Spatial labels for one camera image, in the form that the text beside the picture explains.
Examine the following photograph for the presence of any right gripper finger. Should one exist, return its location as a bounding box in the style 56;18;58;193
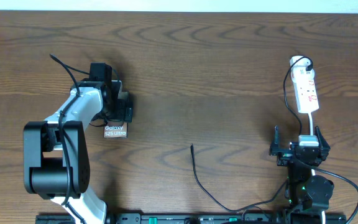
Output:
314;126;331;156
269;126;282;156

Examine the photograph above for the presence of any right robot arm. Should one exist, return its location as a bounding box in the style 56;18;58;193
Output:
269;127;334;223

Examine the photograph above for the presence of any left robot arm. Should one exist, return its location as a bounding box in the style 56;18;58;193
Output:
23;62;133;223

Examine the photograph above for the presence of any white power strip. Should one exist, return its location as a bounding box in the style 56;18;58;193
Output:
290;55;319;114

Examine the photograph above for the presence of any black charger cable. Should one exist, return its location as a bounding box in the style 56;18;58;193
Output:
190;55;314;213

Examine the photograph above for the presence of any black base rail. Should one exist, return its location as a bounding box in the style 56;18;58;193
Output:
35;213;346;224

